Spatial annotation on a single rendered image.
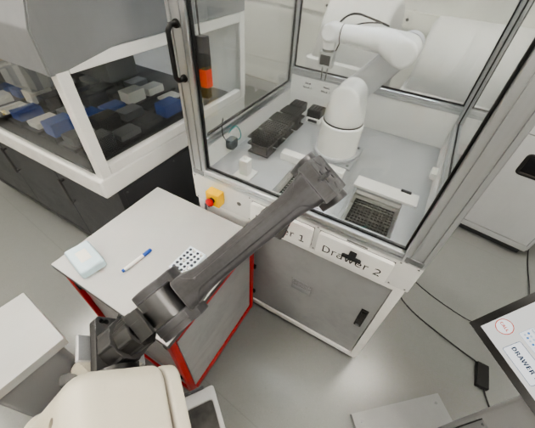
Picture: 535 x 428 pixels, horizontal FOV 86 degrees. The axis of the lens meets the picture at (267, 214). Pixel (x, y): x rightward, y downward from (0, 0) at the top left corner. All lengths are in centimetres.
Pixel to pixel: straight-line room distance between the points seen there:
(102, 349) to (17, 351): 69
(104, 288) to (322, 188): 99
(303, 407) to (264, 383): 23
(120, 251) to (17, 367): 47
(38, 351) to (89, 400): 85
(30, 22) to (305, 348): 187
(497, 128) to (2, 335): 154
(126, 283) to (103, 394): 86
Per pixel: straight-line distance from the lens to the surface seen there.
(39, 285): 248
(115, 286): 127
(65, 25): 132
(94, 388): 42
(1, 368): 129
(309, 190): 48
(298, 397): 181
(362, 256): 113
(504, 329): 106
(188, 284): 54
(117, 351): 61
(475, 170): 89
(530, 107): 83
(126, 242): 139
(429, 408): 198
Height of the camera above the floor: 175
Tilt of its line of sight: 45 degrees down
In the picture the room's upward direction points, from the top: 4 degrees clockwise
